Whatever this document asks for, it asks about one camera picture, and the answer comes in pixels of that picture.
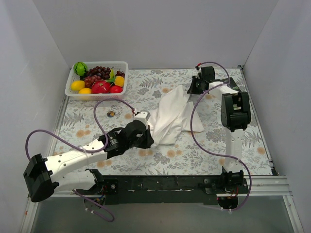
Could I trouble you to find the yellow toy lemon left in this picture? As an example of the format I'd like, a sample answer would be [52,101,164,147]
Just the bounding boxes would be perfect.
[70,80,85,92]

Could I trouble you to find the yellow toy lemon front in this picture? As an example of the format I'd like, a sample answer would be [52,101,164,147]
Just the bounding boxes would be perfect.
[78,88,92,95]

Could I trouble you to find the floral table mat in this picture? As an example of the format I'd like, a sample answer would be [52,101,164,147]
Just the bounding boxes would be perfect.
[48,68,273,176]

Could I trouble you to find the small round brooch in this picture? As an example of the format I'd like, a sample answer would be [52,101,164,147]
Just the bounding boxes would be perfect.
[107,111,115,117]

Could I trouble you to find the white t-shirt with flower print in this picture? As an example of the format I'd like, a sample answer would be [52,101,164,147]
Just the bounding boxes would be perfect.
[148,85,205,147]

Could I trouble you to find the toy watermelon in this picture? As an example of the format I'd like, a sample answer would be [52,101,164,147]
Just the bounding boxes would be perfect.
[73,62,88,76]

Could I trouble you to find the aluminium frame rail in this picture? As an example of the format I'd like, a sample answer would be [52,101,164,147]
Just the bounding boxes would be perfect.
[19,65,304,233]

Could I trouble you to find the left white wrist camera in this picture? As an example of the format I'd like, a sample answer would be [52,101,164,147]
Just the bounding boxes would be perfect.
[134,111,151,128]

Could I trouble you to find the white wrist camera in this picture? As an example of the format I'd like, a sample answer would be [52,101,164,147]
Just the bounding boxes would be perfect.
[195,63,202,79]
[134,111,151,128]

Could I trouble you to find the dark purple grape bunch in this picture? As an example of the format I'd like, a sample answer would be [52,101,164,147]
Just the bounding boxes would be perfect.
[84,66,113,80]

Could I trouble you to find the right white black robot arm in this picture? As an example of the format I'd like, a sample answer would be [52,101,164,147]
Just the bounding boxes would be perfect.
[187,64,251,193]

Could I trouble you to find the yellow toy lemon right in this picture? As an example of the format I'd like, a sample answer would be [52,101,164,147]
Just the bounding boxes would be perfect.
[114,76,125,87]

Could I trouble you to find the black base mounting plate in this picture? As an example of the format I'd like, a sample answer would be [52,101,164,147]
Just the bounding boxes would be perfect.
[75,175,250,204]

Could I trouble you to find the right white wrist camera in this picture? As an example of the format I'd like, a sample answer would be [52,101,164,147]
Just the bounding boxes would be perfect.
[195,63,202,79]

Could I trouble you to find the red grape bunch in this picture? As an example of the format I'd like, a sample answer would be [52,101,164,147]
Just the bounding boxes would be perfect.
[84,75,103,89]

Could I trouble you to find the black green product box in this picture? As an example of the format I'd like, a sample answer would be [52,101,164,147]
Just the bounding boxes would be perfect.
[214,77,241,92]

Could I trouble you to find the yellow toy lemon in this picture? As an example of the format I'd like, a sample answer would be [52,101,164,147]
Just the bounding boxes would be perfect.
[114,76,125,87]
[78,88,92,95]
[70,80,85,92]

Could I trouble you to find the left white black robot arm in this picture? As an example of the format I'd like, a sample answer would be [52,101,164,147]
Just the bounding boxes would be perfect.
[23,120,154,202]

